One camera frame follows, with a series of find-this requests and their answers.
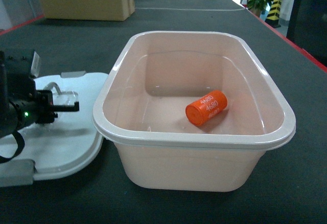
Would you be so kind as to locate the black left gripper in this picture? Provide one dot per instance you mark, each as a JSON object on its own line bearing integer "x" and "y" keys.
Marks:
{"x": 21, "y": 103}

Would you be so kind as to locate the white box lid with handle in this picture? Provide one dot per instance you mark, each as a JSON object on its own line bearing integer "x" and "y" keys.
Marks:
{"x": 65, "y": 146}

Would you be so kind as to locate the pink plastic storage box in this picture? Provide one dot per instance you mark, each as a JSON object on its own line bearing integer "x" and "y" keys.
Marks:
{"x": 141, "y": 109}

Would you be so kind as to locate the orange cylindrical capacitor 4680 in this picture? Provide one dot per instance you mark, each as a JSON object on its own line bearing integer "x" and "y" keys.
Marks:
{"x": 205, "y": 108}

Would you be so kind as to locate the yellow black striped cone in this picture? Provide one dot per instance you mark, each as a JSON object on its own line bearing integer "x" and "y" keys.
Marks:
{"x": 272, "y": 18}

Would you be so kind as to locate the black office chair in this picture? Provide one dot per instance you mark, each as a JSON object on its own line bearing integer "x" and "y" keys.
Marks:
{"x": 307, "y": 27}

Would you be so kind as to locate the red metal workbench frame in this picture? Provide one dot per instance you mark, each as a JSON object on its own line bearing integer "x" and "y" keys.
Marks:
{"x": 93, "y": 46}

